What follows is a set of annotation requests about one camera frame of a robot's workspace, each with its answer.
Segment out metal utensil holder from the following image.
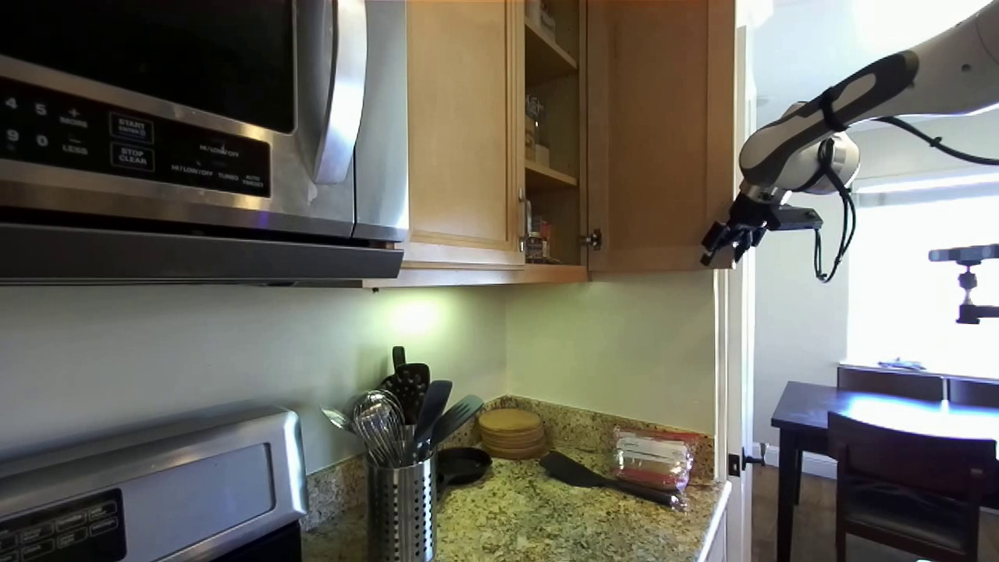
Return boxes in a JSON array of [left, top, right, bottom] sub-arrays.
[[369, 459, 436, 562]]

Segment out white door frame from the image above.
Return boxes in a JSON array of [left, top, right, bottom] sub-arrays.
[[705, 0, 755, 562]]

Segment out wooden cupboard door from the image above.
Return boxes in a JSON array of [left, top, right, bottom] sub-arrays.
[[588, 0, 737, 273]]

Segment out stainless steel microwave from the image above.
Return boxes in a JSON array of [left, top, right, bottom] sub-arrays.
[[0, 0, 408, 285]]

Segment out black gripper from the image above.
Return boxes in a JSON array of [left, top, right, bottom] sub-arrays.
[[700, 193, 821, 265]]

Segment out small black pan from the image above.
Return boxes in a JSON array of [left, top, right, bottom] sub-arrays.
[[436, 447, 489, 486]]

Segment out dark dining table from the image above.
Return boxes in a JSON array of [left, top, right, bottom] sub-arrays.
[[771, 379, 999, 562]]

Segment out dark wooden chair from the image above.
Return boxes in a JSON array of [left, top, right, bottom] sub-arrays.
[[828, 412, 996, 562]]

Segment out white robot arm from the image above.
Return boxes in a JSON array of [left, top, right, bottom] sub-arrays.
[[700, 0, 999, 265]]

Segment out pink lidded food package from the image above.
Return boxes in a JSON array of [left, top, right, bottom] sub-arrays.
[[613, 427, 700, 502]]

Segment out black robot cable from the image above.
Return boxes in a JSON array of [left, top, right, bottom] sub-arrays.
[[809, 112, 999, 286]]

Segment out camera on tripod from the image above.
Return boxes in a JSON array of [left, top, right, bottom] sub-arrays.
[[928, 244, 999, 323]]

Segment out stack of cork coasters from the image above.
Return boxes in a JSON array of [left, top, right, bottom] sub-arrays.
[[476, 410, 546, 459]]

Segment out black spatula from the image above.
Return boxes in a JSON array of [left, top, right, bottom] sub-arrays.
[[539, 453, 680, 507]]

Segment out wooden upper cupboard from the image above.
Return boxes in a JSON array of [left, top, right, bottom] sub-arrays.
[[400, 0, 610, 286]]

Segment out stainless steel stove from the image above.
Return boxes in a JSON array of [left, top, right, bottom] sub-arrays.
[[0, 412, 306, 562]]

